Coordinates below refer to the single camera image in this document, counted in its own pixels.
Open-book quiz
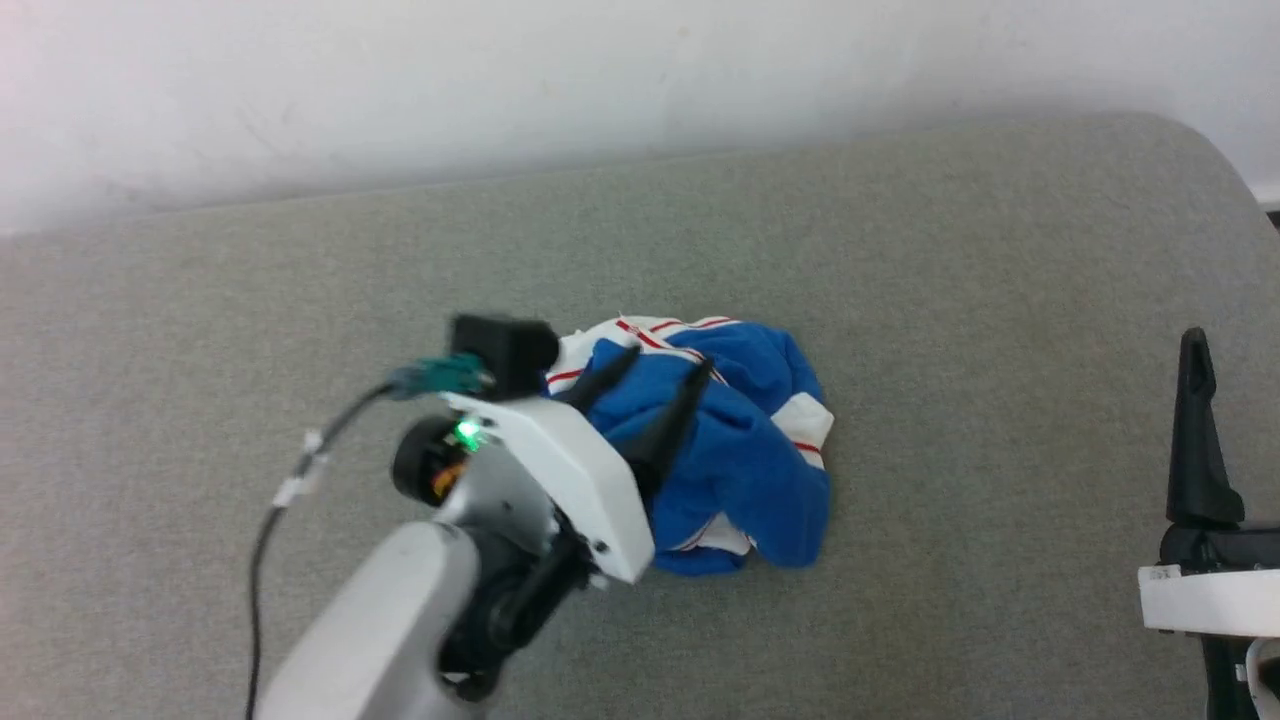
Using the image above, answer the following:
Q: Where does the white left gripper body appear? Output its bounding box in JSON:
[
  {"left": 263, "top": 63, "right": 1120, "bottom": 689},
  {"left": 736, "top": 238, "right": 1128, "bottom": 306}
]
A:
[{"left": 440, "top": 392, "right": 657, "bottom": 587}]

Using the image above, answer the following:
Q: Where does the blue white red-striped jersey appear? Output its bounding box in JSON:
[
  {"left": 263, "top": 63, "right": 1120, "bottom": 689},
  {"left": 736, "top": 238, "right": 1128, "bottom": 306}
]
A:
[{"left": 545, "top": 315, "right": 836, "bottom": 578}]

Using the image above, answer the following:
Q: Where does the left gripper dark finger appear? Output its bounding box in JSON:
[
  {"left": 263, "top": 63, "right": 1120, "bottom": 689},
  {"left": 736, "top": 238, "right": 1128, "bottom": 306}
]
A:
[
  {"left": 555, "top": 345, "right": 642, "bottom": 413},
  {"left": 624, "top": 359, "right": 716, "bottom": 502}
]

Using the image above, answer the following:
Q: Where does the grey fabric sofa seat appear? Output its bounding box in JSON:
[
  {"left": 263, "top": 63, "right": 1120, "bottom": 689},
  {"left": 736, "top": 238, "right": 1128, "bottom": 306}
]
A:
[{"left": 0, "top": 110, "right": 1280, "bottom": 720}]

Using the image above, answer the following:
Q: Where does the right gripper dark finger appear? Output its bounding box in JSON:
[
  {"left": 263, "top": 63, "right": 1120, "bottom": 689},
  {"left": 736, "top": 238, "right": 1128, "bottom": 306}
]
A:
[{"left": 1166, "top": 327, "right": 1247, "bottom": 529}]

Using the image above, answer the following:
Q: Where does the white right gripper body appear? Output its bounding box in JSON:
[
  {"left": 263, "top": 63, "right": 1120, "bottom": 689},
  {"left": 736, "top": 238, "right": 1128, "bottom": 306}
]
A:
[{"left": 1138, "top": 524, "right": 1280, "bottom": 639}]

